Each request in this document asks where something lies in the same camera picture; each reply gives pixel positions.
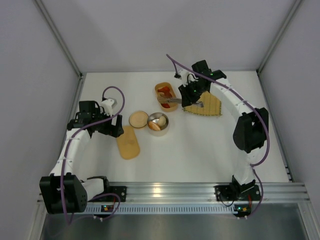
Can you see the aluminium rail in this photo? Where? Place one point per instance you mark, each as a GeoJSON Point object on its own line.
{"type": "Point", "coordinates": [204, 192]}

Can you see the sesame bread bun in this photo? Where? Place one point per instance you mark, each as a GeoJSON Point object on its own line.
{"type": "Point", "coordinates": [154, 126]}

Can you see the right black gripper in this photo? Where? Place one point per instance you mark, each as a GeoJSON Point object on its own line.
{"type": "Point", "coordinates": [188, 92]}

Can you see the red meat slice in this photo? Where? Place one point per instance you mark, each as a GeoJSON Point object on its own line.
{"type": "Point", "coordinates": [167, 95]}

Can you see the perforated cable tray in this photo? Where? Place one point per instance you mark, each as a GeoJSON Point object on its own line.
{"type": "Point", "coordinates": [164, 209]}

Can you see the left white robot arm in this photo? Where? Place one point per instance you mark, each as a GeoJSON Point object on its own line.
{"type": "Point", "coordinates": [66, 189]}

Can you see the red chicken drumstick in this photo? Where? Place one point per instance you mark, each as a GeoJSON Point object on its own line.
{"type": "Point", "coordinates": [164, 90]}

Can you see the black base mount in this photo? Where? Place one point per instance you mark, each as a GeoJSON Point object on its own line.
{"type": "Point", "coordinates": [227, 193]}
{"type": "Point", "coordinates": [119, 190]}

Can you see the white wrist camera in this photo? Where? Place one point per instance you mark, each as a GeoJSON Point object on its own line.
{"type": "Point", "coordinates": [182, 76]}
{"type": "Point", "coordinates": [108, 105]}

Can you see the round steel bowl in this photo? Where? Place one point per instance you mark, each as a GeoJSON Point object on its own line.
{"type": "Point", "coordinates": [155, 117]}

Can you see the orange oval box lid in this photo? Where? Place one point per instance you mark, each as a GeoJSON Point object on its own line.
{"type": "Point", "coordinates": [127, 143]}

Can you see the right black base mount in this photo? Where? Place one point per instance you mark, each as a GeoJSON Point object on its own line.
{"type": "Point", "coordinates": [227, 193]}

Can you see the round wooden lid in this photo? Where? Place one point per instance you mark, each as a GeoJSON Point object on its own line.
{"type": "Point", "coordinates": [138, 119]}

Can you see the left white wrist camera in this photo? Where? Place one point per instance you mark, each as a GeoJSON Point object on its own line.
{"type": "Point", "coordinates": [108, 105]}

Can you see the orange oval lunch box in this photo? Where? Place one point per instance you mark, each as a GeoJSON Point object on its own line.
{"type": "Point", "coordinates": [173, 106]}

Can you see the bamboo mat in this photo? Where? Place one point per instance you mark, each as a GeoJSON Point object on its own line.
{"type": "Point", "coordinates": [211, 106]}

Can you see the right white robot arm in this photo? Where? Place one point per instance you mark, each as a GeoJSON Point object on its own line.
{"type": "Point", "coordinates": [251, 133]}

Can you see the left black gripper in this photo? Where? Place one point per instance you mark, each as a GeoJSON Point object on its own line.
{"type": "Point", "coordinates": [110, 127]}

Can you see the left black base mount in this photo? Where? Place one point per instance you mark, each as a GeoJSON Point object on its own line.
{"type": "Point", "coordinates": [119, 190]}

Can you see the metal food tongs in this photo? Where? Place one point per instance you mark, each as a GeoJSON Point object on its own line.
{"type": "Point", "coordinates": [166, 100]}

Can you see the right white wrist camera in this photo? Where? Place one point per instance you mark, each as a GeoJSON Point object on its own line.
{"type": "Point", "coordinates": [182, 76]}

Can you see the white steamed bun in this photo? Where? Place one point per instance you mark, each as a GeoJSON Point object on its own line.
{"type": "Point", "coordinates": [161, 121]}

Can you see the red sausage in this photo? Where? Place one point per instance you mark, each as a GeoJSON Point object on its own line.
{"type": "Point", "coordinates": [165, 105]}

